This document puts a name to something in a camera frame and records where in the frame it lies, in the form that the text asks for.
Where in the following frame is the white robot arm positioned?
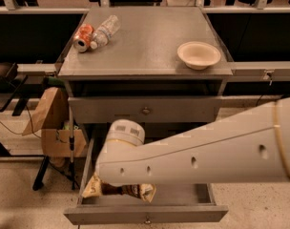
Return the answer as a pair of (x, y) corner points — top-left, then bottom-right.
(95, 97), (290, 184)

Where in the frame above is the cardboard box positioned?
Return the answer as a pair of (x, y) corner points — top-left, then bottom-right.
(21, 87), (88, 158)

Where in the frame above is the brown chip bag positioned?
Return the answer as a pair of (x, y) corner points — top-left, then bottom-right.
(82, 174), (156, 202)

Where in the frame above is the closed grey top drawer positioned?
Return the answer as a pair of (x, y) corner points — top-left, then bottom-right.
(69, 96), (222, 124)

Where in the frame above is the black tripod stand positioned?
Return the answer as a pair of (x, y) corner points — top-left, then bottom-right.
(32, 109), (77, 191)

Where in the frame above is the grey drawer cabinet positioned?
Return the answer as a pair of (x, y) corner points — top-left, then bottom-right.
(59, 7), (233, 137)

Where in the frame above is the orange soda can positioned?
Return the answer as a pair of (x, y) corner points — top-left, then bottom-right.
(73, 24), (94, 52)

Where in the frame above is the white paper bowl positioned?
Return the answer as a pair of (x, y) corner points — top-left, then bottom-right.
(177, 41), (221, 70)

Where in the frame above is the clear plastic water bottle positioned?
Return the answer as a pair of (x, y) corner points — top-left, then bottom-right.
(90, 15), (120, 50)

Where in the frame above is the black cable on floor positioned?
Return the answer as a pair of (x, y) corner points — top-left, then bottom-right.
(0, 105), (41, 139)

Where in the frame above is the open grey middle drawer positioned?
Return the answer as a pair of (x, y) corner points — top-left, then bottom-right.
(63, 123), (229, 225)

